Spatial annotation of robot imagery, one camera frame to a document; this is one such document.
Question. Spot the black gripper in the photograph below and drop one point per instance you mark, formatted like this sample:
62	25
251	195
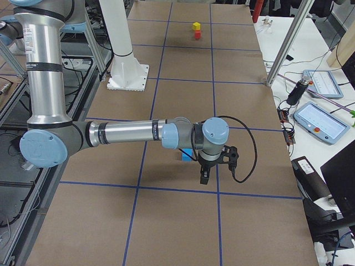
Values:
206	163

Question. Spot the blue block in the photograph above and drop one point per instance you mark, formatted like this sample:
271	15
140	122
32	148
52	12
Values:
186	155

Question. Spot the red block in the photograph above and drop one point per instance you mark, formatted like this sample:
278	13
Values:
197	34

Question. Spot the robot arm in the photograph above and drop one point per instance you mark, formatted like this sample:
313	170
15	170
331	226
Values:
53	136

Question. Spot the black water bottle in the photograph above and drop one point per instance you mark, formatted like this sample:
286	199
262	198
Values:
297	91

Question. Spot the near teach pendant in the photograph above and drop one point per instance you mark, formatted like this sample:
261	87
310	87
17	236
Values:
320	123

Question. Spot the teach pendant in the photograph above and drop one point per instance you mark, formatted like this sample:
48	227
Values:
320	123
323	82

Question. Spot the yellow block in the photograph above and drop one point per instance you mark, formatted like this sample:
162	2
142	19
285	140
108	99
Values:
196	26

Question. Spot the far teach pendant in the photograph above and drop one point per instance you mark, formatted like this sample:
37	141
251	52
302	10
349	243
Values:
323	82

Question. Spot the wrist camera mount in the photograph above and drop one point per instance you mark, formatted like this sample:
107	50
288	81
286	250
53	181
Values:
230	156

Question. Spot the white pedestal column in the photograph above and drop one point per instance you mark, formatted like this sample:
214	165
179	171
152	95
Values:
126	72

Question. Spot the aluminium frame post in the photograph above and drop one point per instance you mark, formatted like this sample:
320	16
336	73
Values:
295	26

